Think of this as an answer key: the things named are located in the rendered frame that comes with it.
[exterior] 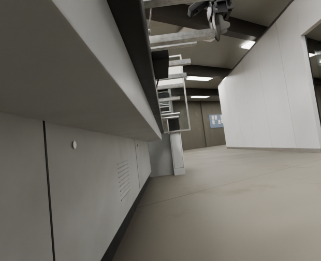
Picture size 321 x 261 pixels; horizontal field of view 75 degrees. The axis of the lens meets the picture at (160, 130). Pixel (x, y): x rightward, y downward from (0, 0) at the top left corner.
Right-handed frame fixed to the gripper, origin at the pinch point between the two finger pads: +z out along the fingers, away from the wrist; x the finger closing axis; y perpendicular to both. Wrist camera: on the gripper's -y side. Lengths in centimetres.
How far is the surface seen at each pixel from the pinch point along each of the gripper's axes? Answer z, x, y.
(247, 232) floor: 83, 23, 6
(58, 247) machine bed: 56, -33, -50
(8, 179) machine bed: 40, -46, -50
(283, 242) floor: 83, 11, 16
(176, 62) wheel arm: -12, 48, -12
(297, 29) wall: -140, 297, 241
